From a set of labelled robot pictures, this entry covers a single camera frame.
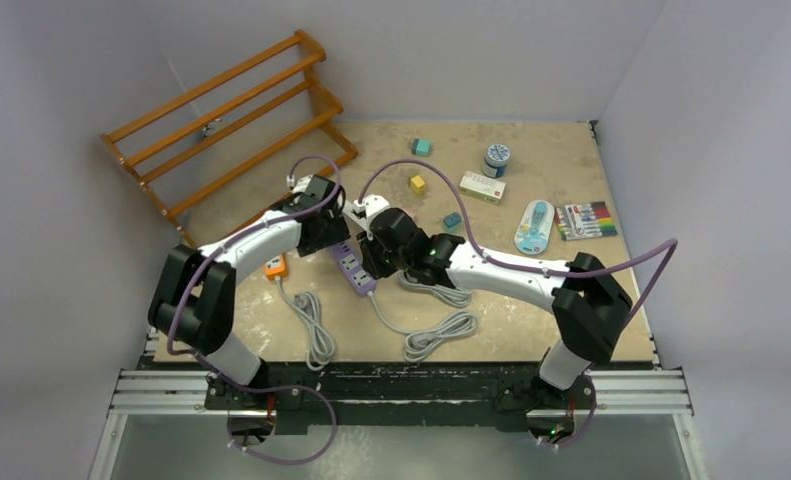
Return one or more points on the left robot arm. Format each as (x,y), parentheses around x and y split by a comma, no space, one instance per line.
(194,300)

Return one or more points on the small white green box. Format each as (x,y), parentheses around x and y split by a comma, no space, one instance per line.
(481,187)

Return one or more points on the teal charger plug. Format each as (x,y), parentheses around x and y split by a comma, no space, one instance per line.
(421,147)

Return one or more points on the orange power strip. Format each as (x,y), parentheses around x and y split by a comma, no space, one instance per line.
(276,268)

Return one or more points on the dark blue charger plug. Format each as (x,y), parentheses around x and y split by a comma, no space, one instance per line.
(452,222)

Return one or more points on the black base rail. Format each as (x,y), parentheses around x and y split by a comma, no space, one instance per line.
(503,395)

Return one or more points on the round blue white jar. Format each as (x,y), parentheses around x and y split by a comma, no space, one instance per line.
(496,160)

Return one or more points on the wooden shoe rack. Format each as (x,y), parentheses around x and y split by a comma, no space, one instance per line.
(209,129)

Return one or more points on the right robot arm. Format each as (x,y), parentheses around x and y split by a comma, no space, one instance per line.
(591,310)

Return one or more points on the purple power strip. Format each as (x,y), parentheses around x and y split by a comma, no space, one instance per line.
(349,264)

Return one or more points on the white power strip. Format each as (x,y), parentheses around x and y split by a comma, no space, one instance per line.
(357,213)

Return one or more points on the blue white oval toy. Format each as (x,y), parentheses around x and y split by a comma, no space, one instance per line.
(533,233)

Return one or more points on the coloured marker pen set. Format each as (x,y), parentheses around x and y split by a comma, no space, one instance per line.
(585,221)

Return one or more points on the yellow charger plug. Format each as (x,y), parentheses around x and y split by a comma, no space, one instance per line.
(417,185)

